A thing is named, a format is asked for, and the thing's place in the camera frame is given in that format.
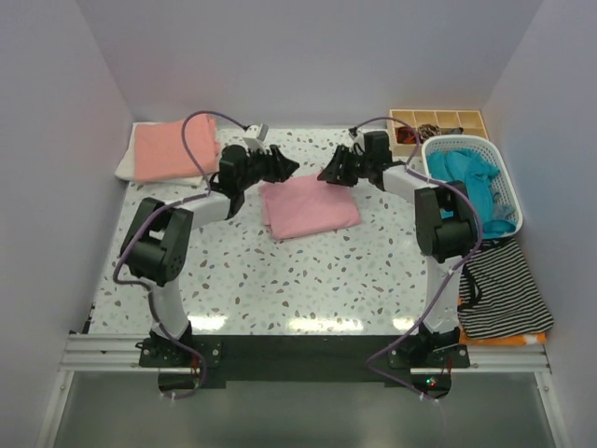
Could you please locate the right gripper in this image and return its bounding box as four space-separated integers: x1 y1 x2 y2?
318 145 373 188

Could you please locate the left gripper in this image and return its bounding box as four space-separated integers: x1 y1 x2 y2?
238 144 299 192

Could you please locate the pink t shirt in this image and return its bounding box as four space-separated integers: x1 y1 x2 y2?
258 175 361 241

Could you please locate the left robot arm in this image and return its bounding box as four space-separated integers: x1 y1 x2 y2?
113 145 299 366

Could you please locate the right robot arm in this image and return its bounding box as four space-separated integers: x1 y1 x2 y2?
317 128 482 367

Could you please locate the red black rolled cloth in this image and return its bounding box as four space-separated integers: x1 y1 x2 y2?
396 126 421 145

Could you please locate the patterned rolled cloth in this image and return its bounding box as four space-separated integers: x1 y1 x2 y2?
417 123 441 142

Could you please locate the wooden compartment box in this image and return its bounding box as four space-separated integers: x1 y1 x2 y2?
386 108 489 157

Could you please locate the teal t shirt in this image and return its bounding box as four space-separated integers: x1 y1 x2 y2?
426 148 516 239

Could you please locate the folded salmon t shirt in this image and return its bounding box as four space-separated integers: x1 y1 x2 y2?
133 115 220 182

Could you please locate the folded white t shirt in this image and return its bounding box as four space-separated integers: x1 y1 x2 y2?
115 122 204 187

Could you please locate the white laundry basket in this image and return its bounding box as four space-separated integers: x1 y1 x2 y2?
422 134 523 238

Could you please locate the black white striped shirt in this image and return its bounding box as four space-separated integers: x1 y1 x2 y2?
457 237 554 341

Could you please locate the orange white cloth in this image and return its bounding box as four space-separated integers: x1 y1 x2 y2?
455 293 548 347

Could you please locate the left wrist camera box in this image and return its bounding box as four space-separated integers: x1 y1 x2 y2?
243 123 269 153

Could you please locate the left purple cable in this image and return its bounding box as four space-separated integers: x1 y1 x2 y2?
113 110 248 400

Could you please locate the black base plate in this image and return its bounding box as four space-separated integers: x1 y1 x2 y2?
135 331 471 398

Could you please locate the aluminium frame rail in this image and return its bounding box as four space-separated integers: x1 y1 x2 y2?
37 334 570 447

